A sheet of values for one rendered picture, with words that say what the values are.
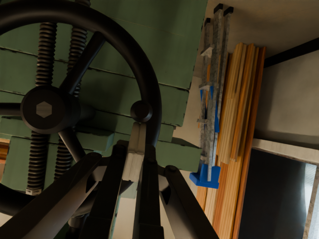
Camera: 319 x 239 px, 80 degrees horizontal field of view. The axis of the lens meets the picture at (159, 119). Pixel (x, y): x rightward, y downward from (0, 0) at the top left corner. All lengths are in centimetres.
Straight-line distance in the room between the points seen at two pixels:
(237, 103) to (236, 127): 21
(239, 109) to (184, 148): 134
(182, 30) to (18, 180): 45
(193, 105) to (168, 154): 263
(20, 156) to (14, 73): 20
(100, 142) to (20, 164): 14
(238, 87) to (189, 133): 146
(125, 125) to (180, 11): 29
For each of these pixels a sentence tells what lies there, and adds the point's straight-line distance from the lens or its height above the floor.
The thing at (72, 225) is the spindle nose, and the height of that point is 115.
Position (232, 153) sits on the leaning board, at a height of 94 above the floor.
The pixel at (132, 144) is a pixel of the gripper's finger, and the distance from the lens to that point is 17.
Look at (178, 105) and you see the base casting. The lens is 45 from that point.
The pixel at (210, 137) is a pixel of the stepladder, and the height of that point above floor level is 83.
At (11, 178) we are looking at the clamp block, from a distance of 42.
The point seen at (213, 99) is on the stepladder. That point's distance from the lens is 126.
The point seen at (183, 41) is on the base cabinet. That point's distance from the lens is 49.
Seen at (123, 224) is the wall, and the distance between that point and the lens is 332.
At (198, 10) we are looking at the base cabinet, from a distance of 53.
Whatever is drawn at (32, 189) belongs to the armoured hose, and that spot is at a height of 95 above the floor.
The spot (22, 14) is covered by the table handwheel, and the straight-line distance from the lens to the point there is 32.
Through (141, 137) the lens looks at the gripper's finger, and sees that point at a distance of 19.
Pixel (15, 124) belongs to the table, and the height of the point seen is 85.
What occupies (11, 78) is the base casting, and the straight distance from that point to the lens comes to 52.
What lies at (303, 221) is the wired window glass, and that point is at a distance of 173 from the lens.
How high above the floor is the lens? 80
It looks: 1 degrees down
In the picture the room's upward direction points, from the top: 169 degrees counter-clockwise
